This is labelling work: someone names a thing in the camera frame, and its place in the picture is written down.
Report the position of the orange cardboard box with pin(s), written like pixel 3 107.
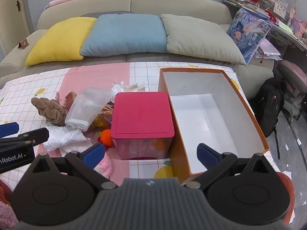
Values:
pixel 191 105

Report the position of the dark striped cloth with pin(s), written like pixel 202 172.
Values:
pixel 108 13

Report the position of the orange knitted toy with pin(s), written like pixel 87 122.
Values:
pixel 106 136

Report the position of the beige pillow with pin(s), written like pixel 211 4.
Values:
pixel 199 38

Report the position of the red fluffy cloth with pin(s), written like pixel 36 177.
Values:
pixel 286 191

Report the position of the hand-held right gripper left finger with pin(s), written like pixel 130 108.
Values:
pixel 94 152

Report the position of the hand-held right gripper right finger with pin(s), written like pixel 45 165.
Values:
pixel 206 153

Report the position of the beige sofa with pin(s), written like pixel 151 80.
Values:
pixel 153 2

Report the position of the white slipper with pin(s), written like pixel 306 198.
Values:
pixel 64 137

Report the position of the crinkled clear packets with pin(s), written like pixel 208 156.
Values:
pixel 129 87

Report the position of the blue printed pillow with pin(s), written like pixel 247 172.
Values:
pixel 247 33

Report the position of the pink lid plastic box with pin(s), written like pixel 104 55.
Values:
pixel 141 115

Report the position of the brown plush toy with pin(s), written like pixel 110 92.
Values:
pixel 50 110

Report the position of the pink fluffy cloth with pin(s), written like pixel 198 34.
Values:
pixel 6 213

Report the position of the orange patterned packet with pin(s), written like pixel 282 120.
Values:
pixel 105 117

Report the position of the checked pink mat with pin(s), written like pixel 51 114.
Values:
pixel 96 76

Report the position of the pink knitted hat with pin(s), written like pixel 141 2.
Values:
pixel 105 166

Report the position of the translucent plastic container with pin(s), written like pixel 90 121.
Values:
pixel 84 107

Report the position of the pink plastic folder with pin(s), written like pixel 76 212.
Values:
pixel 268 49

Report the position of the black backpack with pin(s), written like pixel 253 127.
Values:
pixel 268 105

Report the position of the yellow pillow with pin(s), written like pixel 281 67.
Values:
pixel 60 40

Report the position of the brown phone stand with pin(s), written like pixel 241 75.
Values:
pixel 24 43

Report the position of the pink office chair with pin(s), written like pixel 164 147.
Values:
pixel 295 71

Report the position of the cluttered desk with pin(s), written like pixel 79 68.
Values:
pixel 283 32

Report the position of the cream door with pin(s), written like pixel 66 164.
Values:
pixel 12 24

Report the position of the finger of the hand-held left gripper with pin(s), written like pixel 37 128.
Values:
pixel 8 129
pixel 36 135

